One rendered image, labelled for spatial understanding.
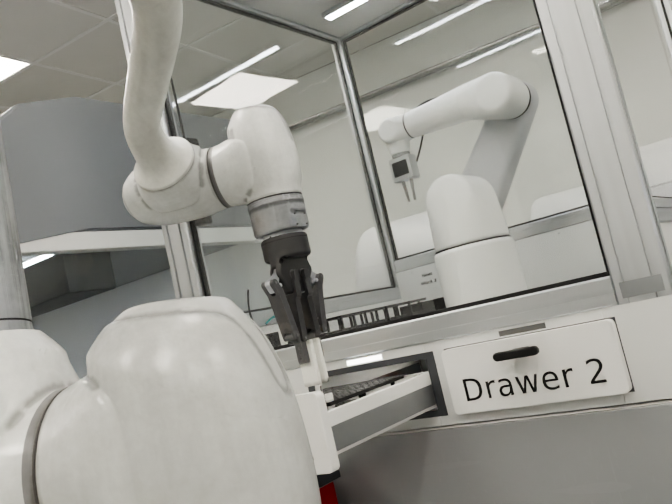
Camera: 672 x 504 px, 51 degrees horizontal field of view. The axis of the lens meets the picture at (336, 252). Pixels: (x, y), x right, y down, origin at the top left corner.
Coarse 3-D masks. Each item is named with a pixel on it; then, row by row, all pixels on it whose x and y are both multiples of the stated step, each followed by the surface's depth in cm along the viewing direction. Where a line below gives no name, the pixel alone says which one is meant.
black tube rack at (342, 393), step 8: (392, 376) 127; (400, 376) 125; (352, 384) 130; (360, 384) 126; (368, 384) 123; (376, 384) 119; (384, 384) 120; (392, 384) 124; (328, 392) 125; (336, 392) 121; (344, 392) 118; (352, 392) 115; (360, 392) 114; (344, 400) 110; (352, 400) 130
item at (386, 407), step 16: (400, 384) 117; (416, 384) 121; (368, 400) 109; (384, 400) 112; (400, 400) 116; (416, 400) 119; (432, 400) 123; (336, 416) 102; (352, 416) 105; (368, 416) 108; (384, 416) 111; (400, 416) 114; (336, 432) 101; (352, 432) 104; (368, 432) 107; (336, 448) 100
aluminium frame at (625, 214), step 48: (576, 0) 108; (576, 48) 107; (576, 96) 108; (576, 144) 108; (624, 144) 104; (624, 192) 104; (192, 240) 159; (624, 240) 105; (192, 288) 159; (576, 288) 109; (624, 288) 105; (336, 336) 138; (384, 336) 129; (432, 336) 124
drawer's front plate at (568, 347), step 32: (608, 320) 105; (448, 352) 120; (480, 352) 117; (544, 352) 111; (576, 352) 108; (608, 352) 105; (448, 384) 121; (480, 384) 117; (512, 384) 114; (576, 384) 108; (608, 384) 105
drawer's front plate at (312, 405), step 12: (300, 396) 98; (312, 396) 97; (300, 408) 98; (312, 408) 97; (324, 408) 97; (312, 420) 97; (324, 420) 97; (312, 432) 97; (324, 432) 96; (312, 444) 97; (324, 444) 96; (324, 456) 96; (336, 456) 97; (324, 468) 96; (336, 468) 96
